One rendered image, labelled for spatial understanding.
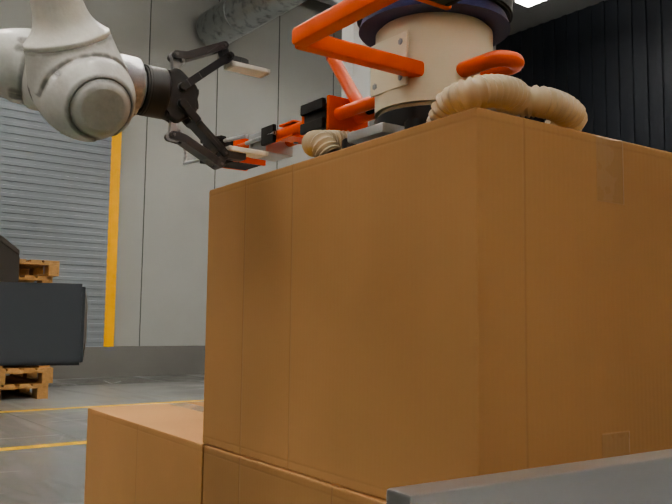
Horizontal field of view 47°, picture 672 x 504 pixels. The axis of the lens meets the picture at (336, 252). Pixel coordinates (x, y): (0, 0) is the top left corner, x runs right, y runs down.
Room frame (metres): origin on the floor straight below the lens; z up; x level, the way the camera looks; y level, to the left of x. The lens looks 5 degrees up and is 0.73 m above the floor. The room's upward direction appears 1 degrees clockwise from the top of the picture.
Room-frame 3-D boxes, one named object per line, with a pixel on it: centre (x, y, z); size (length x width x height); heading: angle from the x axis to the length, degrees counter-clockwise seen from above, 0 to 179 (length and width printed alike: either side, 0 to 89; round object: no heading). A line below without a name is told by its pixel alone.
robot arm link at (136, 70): (1.09, 0.32, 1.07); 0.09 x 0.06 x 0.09; 35
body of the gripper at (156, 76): (1.13, 0.26, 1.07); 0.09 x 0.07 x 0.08; 125
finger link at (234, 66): (1.21, 0.15, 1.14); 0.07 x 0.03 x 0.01; 125
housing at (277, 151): (1.47, 0.13, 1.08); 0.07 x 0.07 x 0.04; 35
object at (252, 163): (1.59, 0.20, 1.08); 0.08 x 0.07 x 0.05; 35
